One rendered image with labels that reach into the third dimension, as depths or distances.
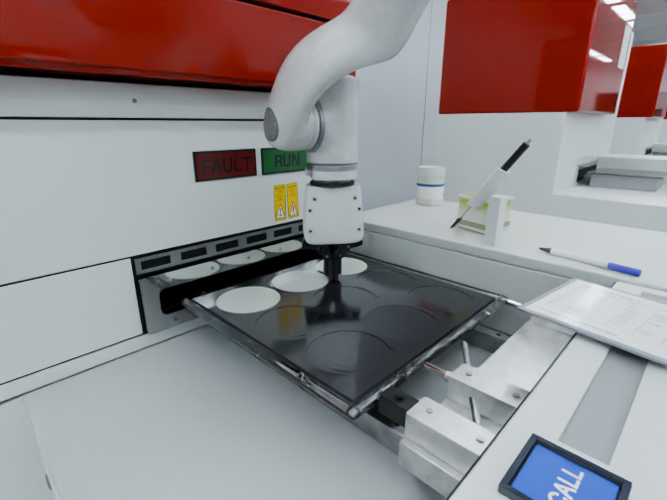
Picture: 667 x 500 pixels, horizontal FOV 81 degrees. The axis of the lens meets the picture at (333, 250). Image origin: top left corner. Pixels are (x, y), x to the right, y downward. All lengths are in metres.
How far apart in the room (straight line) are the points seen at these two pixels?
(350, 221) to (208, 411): 0.35
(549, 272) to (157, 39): 0.64
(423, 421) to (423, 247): 0.43
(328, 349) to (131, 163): 0.38
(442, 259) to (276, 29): 0.48
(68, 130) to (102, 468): 0.40
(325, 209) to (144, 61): 0.32
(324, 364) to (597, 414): 0.26
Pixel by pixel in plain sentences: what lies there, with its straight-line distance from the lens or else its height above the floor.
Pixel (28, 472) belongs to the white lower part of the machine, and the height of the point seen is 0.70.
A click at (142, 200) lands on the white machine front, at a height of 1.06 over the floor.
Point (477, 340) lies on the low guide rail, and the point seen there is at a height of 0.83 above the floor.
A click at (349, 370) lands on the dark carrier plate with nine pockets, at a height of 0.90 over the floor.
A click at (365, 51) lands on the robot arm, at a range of 0.55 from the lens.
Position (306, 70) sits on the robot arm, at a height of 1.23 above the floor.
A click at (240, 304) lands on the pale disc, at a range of 0.63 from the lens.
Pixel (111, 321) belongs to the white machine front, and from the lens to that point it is 0.68.
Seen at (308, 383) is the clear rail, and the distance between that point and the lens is 0.44.
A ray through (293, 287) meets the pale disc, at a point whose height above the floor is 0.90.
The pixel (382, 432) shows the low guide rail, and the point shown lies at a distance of 0.48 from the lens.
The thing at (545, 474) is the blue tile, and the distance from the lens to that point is 0.30.
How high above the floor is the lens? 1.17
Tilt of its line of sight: 18 degrees down
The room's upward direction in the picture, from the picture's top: straight up
